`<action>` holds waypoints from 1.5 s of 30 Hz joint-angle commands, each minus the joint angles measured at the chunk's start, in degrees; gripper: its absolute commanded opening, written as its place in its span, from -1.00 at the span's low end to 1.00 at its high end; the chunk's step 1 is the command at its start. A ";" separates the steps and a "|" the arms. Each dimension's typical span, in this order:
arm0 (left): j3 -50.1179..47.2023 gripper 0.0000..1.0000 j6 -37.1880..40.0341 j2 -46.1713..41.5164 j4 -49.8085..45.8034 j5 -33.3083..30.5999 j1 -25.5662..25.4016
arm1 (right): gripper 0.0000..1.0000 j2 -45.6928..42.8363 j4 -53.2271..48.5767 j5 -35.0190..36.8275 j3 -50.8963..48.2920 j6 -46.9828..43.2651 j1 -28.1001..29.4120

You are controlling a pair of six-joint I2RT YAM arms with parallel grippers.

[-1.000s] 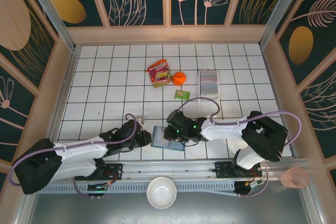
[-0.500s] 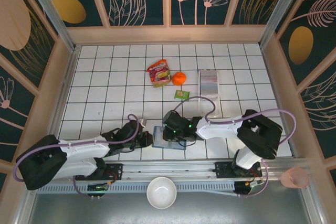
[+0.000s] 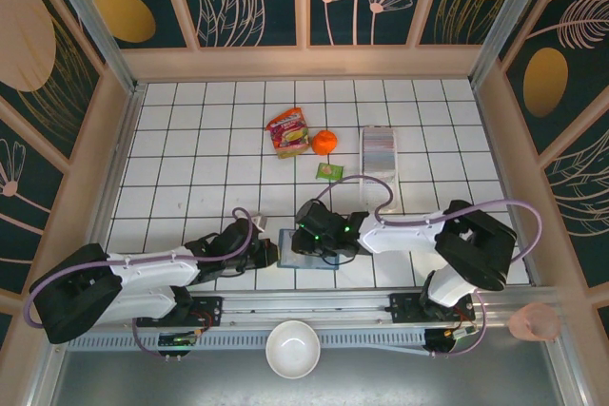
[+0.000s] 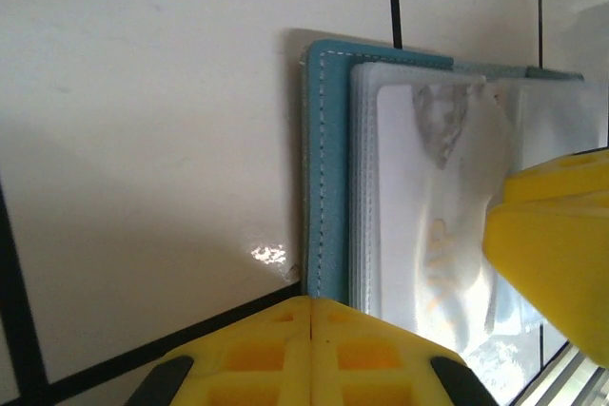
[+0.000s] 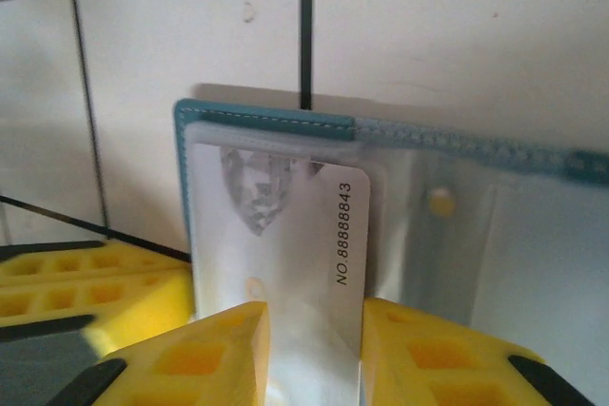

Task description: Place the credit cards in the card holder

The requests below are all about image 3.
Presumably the orange mandarin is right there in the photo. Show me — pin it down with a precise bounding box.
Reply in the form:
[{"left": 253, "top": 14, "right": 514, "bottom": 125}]
[{"left": 310, "top": 129, "right": 339, "bottom": 157}]

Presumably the dark panel with gold oval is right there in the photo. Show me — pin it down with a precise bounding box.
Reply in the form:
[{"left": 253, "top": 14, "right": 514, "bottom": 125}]
[{"left": 70, "top": 0, "right": 199, "bottom": 50}]

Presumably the dark panel, large peach oval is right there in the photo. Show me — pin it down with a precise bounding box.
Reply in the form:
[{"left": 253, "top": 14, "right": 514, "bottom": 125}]
[{"left": 0, "top": 0, "right": 106, "bottom": 164}]

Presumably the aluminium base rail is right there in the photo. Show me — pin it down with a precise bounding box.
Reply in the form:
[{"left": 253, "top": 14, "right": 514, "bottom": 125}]
[{"left": 132, "top": 287, "right": 560, "bottom": 331}]

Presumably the dark panel with feather outlines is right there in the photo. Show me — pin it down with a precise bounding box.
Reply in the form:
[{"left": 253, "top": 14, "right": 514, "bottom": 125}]
[{"left": 540, "top": 125, "right": 609, "bottom": 288}]

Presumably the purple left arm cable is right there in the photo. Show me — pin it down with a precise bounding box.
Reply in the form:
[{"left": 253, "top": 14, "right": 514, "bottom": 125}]
[{"left": 24, "top": 206, "right": 253, "bottom": 359}]

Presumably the white bowl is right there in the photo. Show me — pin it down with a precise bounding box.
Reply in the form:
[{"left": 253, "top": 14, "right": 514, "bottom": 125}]
[{"left": 265, "top": 319, "right": 321, "bottom": 380}]

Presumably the dark panel with leaf outlines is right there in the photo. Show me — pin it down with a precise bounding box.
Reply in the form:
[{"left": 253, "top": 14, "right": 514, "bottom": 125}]
[{"left": 159, "top": 0, "right": 305, "bottom": 50}]

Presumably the dark panel, single flower outline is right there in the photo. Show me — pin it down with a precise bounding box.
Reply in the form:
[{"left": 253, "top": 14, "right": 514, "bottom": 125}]
[{"left": 0, "top": 96, "right": 72, "bottom": 293}]

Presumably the blue folding card holder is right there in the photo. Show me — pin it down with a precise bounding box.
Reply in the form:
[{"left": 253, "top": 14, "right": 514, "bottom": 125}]
[{"left": 276, "top": 227, "right": 342, "bottom": 271}]

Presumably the white slotted cable duct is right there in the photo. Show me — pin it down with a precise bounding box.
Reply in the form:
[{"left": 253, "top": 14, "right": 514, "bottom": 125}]
[{"left": 66, "top": 331, "right": 429, "bottom": 354}]

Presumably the aluminium frame bar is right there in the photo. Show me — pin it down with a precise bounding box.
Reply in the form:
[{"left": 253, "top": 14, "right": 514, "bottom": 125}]
[
  {"left": 544, "top": 337, "right": 589, "bottom": 406},
  {"left": 26, "top": 346, "right": 70, "bottom": 406}
]

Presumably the electronics board with green light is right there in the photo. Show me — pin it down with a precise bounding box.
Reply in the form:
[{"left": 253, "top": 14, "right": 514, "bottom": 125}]
[{"left": 158, "top": 329, "right": 200, "bottom": 349}]

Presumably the red snack packet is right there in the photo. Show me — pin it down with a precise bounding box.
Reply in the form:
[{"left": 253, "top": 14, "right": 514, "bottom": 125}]
[{"left": 265, "top": 106, "right": 311, "bottom": 161}]

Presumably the pink plastic cup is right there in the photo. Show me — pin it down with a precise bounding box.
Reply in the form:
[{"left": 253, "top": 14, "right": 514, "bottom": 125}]
[{"left": 507, "top": 302, "right": 561, "bottom": 343}]

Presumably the aluminium side rail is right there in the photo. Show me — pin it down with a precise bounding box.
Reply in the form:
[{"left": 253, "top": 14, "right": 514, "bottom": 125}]
[{"left": 88, "top": 85, "right": 147, "bottom": 260}]

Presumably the dark panel, gold oval, feather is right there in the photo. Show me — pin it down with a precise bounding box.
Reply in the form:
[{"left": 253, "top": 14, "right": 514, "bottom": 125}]
[{"left": 499, "top": 0, "right": 609, "bottom": 160}]

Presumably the small green packet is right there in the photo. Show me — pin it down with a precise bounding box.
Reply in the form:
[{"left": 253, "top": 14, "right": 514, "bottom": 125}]
[{"left": 316, "top": 162, "right": 345, "bottom": 183}]

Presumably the electronics board with wires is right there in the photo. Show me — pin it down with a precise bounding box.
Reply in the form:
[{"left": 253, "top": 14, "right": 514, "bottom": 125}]
[{"left": 424, "top": 322, "right": 481, "bottom": 355}]

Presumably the clear plastic corner post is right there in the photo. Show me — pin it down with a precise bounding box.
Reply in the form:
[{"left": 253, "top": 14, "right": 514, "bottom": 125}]
[{"left": 468, "top": 0, "right": 570, "bottom": 88}]

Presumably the aluminium corner post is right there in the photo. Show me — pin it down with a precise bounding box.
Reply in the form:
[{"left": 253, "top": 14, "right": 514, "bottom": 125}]
[{"left": 40, "top": 0, "right": 144, "bottom": 93}]

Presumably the white slotted card tray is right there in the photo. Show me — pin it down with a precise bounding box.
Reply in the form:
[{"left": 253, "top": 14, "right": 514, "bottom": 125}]
[{"left": 359, "top": 125, "right": 401, "bottom": 215}]

